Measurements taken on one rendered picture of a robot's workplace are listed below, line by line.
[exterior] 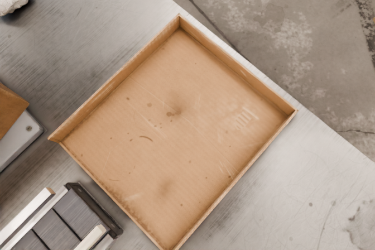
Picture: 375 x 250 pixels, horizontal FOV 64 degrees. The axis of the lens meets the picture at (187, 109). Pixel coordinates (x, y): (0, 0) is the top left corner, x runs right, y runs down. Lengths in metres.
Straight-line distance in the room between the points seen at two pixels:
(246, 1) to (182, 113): 1.19
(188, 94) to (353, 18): 1.32
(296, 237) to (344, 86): 1.12
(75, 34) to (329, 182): 0.51
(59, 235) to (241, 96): 0.35
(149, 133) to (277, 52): 1.11
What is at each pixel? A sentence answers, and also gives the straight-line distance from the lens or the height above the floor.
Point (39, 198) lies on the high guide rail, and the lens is 0.41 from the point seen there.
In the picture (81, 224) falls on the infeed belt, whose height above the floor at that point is 0.88.
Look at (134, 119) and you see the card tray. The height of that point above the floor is 0.83.
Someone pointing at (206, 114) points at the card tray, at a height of 0.83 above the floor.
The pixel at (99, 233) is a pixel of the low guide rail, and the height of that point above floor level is 0.92.
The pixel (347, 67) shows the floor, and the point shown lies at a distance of 1.61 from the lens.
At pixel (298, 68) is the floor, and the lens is 1.52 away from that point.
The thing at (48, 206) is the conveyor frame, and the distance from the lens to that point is 0.50.
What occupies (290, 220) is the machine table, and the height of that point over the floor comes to 0.83.
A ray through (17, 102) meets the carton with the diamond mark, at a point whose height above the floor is 0.88.
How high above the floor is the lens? 1.33
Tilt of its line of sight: 75 degrees down
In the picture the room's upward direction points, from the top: 6 degrees counter-clockwise
